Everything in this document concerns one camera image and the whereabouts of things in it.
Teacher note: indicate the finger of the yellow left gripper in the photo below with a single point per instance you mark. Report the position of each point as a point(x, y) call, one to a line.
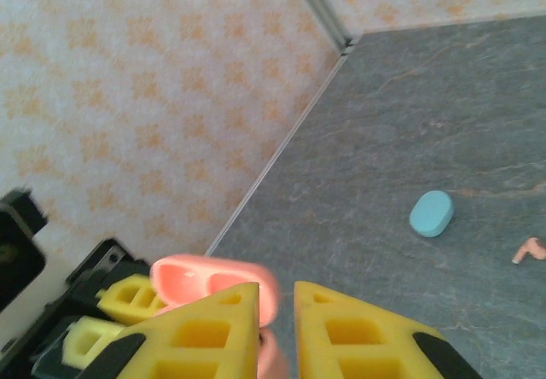
point(79, 340)
point(123, 295)

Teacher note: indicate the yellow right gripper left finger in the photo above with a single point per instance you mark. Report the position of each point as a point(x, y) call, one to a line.
point(205, 345)

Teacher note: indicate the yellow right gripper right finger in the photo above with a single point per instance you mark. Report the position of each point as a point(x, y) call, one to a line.
point(354, 345)

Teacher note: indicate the pink earbud charging case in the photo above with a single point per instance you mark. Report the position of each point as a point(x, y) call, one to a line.
point(222, 274)

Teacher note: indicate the light blue foam cylinder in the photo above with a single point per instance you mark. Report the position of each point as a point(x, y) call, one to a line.
point(431, 214)

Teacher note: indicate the aluminium frame post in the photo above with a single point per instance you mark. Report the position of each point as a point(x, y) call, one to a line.
point(321, 7)

